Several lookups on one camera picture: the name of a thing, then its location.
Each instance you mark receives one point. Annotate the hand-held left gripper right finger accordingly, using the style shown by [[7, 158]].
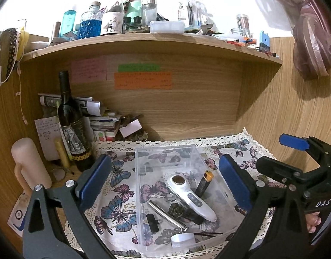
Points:
[[232, 178]]

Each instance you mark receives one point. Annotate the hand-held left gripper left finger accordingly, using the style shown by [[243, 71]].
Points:
[[96, 178]]

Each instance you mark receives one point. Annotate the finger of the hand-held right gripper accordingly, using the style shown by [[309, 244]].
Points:
[[292, 141], [276, 167]]

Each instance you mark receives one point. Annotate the black battery gold top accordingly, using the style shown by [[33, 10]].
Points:
[[203, 186]]

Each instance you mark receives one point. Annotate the clear plastic box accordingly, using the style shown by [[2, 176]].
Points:
[[181, 167]]

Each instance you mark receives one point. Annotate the dark green spiky ornament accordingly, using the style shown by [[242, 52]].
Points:
[[176, 210]]

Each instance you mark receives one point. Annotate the small black plug piece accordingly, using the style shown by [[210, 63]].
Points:
[[153, 222]]

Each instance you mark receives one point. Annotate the silver metal rod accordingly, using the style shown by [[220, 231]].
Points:
[[166, 214]]

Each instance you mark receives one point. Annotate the white tape roll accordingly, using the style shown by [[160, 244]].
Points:
[[183, 240]]

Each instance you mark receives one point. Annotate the person's right hand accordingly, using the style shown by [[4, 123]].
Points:
[[313, 221]]

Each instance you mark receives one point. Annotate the butterfly print lace cloth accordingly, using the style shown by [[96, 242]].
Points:
[[119, 191]]

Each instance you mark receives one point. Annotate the yellow tube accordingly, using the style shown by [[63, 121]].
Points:
[[63, 155]]

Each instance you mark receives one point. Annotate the fruit print card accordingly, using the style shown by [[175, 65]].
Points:
[[99, 136]]

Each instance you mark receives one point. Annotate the white handheld massager device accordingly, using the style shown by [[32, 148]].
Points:
[[193, 201]]

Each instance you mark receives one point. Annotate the stack of booklets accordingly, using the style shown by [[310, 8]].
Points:
[[103, 124]]

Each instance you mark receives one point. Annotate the dark wine bottle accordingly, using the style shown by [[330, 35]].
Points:
[[72, 124]]

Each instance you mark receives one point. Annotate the pile of coins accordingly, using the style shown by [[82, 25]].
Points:
[[139, 137]]

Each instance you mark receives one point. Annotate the pale pink card box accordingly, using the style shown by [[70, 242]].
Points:
[[130, 129]]

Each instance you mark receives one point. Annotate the white handwritten note sheet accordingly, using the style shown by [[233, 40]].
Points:
[[46, 140]]

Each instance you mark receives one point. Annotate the dark brown ornament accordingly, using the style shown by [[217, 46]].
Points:
[[127, 120]]

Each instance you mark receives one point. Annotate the cream cylindrical bottle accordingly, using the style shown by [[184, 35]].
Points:
[[28, 162]]

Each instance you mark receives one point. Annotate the rolled printed paper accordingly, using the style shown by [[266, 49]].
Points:
[[92, 106]]

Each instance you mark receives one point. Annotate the blue white card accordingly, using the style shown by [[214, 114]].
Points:
[[18, 215]]

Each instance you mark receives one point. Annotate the pink curtain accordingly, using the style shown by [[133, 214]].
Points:
[[313, 45]]

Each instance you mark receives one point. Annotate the small blue box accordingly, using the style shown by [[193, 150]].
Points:
[[264, 41]]

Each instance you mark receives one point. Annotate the orange paper note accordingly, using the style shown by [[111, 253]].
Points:
[[141, 81]]

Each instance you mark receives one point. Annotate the pink paper note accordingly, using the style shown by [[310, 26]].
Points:
[[87, 70]]

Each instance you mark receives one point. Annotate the orange pens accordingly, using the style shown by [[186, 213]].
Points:
[[243, 41]]

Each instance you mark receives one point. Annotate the green paper note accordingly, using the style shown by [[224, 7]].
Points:
[[138, 67]]

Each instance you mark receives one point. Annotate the low glass jar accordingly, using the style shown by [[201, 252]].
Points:
[[239, 33]]

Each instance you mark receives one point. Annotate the tall glass jar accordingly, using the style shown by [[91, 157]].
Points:
[[243, 21]]

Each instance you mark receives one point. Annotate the wooden shelf board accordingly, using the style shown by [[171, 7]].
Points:
[[154, 44]]

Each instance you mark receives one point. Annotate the yellow hanging pouch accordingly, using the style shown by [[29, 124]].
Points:
[[24, 43]]

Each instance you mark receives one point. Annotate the glass bottle blue beads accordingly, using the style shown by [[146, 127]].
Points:
[[90, 24]]

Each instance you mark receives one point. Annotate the black lace ribbon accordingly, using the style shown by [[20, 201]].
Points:
[[10, 48]]

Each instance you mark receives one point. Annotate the clear bottle white label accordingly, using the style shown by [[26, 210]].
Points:
[[112, 21]]

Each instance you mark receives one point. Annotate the teal plastic bottle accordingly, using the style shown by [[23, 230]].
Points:
[[69, 23]]

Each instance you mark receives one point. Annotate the small black binoculars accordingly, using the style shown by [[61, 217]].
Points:
[[133, 21]]

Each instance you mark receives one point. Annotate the white plastic container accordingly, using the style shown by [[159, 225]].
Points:
[[166, 27]]

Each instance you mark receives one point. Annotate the clear tool package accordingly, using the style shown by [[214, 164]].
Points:
[[191, 10]]

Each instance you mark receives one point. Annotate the clear glass bottle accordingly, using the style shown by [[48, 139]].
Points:
[[148, 13]]

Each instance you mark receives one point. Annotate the mint green spray bottle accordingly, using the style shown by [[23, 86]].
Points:
[[134, 9]]

